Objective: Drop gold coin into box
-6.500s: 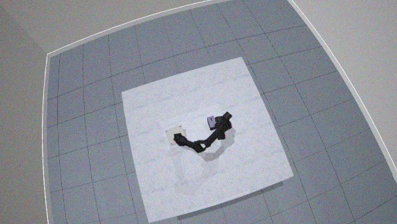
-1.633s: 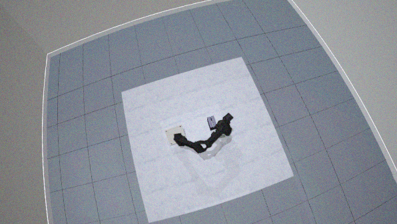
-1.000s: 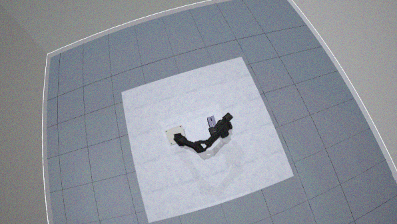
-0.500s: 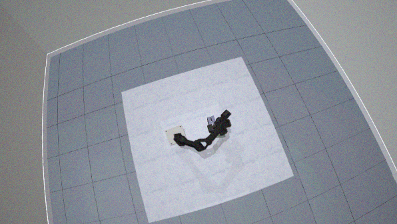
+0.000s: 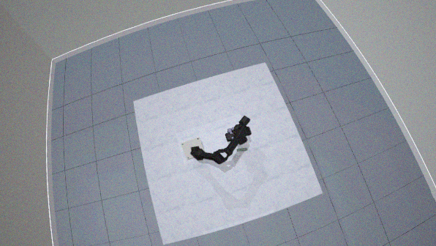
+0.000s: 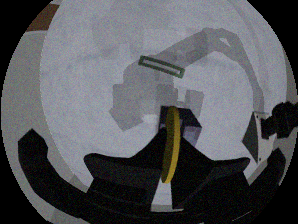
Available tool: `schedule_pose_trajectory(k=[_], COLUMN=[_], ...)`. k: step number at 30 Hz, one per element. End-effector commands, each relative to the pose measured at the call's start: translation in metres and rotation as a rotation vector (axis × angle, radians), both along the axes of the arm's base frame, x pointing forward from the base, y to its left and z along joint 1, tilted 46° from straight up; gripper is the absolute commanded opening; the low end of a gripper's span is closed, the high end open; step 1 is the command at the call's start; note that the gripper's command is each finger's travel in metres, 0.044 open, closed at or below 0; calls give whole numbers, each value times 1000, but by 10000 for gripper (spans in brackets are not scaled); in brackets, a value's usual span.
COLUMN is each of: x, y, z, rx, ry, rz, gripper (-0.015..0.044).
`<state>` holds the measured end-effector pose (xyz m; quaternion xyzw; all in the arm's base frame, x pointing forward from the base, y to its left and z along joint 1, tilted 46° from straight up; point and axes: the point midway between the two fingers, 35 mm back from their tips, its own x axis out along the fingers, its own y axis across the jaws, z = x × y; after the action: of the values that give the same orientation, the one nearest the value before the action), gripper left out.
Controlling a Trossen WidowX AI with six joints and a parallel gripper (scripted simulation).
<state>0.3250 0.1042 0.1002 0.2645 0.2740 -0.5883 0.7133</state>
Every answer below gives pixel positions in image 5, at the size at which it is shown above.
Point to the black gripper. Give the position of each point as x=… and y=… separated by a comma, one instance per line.
x=229, y=136

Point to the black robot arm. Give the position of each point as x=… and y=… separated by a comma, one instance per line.
x=241, y=130

